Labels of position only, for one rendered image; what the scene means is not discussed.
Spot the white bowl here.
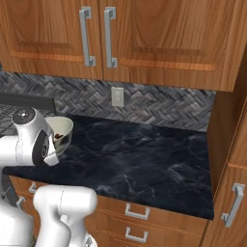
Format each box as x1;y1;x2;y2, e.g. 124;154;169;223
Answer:
43;116;74;156

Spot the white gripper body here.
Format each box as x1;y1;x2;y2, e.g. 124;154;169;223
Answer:
42;132;61;168

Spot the tall wooden cupboard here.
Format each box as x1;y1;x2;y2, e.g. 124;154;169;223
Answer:
206;44;247;198

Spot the wooden tall cupboard door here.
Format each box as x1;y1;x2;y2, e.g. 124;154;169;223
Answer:
200;163;247;247

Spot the wooden drawer front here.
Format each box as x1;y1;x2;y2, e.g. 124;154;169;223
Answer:
96;194;208;237
9;175;49;198
84;211;205;247

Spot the black hob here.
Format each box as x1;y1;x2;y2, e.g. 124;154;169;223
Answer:
0;92;56;137

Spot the grey drawer handle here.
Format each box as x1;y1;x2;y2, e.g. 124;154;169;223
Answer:
15;196;27;210
124;203;151;221
27;181;39;195
124;226;150;244

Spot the grey wall socket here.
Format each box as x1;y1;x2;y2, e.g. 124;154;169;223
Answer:
111;86;125;108

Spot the wooden wall cupboard door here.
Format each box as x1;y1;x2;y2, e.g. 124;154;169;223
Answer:
0;0;104;81
97;0;247;93

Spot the grey cupboard door handle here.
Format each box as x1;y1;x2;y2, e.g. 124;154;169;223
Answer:
78;6;96;68
103;6;119;69
220;182;246;229

